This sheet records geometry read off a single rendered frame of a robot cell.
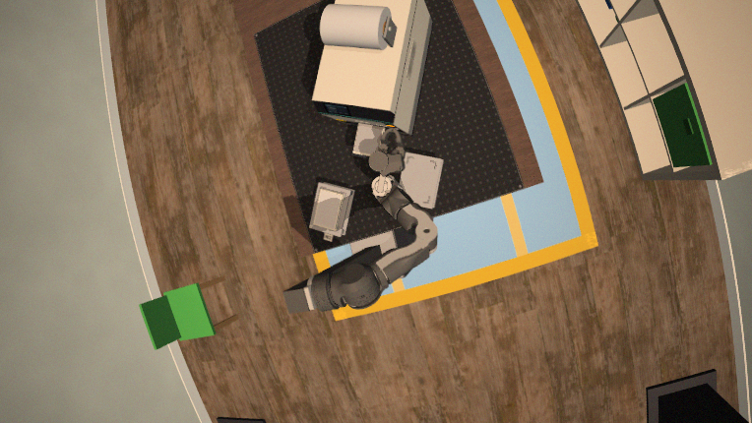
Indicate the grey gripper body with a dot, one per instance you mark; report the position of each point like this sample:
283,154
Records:
386,163

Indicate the beige foil roll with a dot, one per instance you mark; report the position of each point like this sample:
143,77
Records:
357,26

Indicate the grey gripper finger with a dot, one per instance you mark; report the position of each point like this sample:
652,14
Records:
384,141
400,142

